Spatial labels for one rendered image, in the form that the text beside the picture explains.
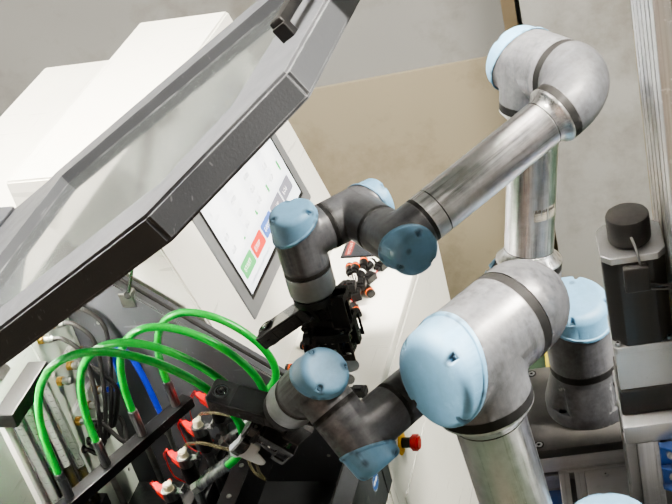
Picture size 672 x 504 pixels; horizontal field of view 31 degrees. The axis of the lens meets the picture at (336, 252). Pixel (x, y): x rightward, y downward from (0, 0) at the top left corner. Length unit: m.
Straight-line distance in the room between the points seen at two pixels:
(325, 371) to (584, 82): 0.59
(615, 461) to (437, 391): 0.89
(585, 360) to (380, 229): 0.48
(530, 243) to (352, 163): 1.95
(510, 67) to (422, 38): 1.83
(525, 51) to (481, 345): 0.74
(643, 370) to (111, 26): 2.50
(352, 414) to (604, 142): 2.17
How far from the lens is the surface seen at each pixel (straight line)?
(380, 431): 1.71
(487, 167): 1.79
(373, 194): 1.86
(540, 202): 2.05
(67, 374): 2.37
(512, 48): 1.98
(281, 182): 2.71
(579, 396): 2.10
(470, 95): 3.86
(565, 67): 1.88
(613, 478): 2.17
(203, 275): 2.34
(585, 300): 2.04
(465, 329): 1.33
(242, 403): 1.85
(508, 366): 1.35
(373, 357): 2.48
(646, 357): 1.77
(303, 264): 1.83
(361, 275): 2.68
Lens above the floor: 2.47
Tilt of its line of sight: 32 degrees down
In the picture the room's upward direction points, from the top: 15 degrees counter-clockwise
